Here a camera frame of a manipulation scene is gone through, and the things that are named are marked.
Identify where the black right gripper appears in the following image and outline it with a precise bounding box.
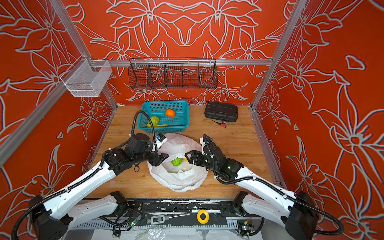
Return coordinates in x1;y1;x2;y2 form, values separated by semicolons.
183;149;220;173

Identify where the white plastic bag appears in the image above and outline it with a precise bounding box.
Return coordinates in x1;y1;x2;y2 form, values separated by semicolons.
148;133;208;193

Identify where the yellow banana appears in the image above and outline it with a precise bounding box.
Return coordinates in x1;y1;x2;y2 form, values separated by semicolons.
146;123;168;128

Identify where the orange fruit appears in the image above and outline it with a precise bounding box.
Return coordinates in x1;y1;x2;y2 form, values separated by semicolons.
165;109;176;118

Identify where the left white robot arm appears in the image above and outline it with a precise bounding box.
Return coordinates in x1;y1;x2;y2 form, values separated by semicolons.
11;110;169;240

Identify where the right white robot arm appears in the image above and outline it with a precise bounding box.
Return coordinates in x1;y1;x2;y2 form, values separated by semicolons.
185;135;345;240

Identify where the teal plastic basket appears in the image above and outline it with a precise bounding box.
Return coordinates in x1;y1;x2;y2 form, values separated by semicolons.
141;101;190;133

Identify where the yellow tape roll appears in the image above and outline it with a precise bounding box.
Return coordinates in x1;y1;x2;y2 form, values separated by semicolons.
197;210;210;225

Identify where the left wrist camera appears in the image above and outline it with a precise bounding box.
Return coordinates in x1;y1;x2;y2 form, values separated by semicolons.
152;133;168;152

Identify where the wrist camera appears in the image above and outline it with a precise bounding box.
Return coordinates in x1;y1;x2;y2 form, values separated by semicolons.
200;134;212;156
152;133;168;152

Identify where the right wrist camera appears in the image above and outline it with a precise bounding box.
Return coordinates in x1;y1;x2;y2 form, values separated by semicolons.
200;134;212;156

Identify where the red handled screwdriver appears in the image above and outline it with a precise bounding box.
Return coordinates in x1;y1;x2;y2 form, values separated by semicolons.
213;120;227;128

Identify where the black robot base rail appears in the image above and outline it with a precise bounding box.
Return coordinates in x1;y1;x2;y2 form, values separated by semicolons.
100;199;264;232

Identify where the black wire wall basket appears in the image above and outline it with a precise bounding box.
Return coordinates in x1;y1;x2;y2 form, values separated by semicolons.
128;58;219;90

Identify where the clear plastic wall bin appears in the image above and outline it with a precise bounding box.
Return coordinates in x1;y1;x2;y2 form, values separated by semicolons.
60;55;113;97

